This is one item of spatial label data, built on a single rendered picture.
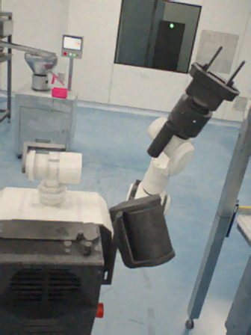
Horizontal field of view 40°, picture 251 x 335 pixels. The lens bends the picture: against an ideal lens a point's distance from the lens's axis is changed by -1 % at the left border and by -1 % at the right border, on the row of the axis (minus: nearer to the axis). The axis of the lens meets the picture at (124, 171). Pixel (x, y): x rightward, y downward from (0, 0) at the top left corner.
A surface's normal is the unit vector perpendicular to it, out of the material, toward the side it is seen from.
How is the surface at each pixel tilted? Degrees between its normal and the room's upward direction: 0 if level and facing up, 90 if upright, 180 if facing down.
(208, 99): 97
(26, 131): 90
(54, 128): 90
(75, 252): 0
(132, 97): 90
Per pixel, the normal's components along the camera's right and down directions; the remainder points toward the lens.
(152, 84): 0.03, 0.41
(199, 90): -0.40, 0.44
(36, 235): 0.15, -0.90
